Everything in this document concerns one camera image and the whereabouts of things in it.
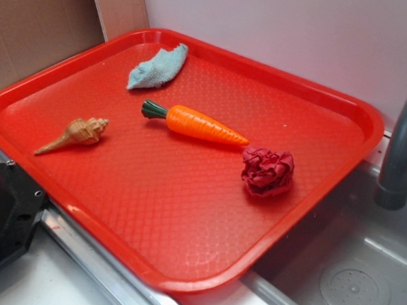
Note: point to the red plastic tray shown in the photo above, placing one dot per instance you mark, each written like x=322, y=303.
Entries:
x=174, y=209

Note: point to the orange toy carrot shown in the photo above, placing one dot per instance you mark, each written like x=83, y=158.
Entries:
x=191, y=123

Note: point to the dark red crumpled cloth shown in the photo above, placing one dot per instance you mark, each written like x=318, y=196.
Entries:
x=267, y=173

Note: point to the light blue crumpled cloth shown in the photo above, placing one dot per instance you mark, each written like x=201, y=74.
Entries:
x=162, y=68

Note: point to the tan spiral seashell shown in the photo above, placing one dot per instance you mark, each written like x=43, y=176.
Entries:
x=78, y=132

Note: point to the grey toy sink basin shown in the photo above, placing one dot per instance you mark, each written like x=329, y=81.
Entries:
x=346, y=251

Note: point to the grey sink faucet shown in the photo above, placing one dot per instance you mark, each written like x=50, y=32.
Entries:
x=404, y=141

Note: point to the brown cardboard panel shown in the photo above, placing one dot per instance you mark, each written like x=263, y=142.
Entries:
x=35, y=34

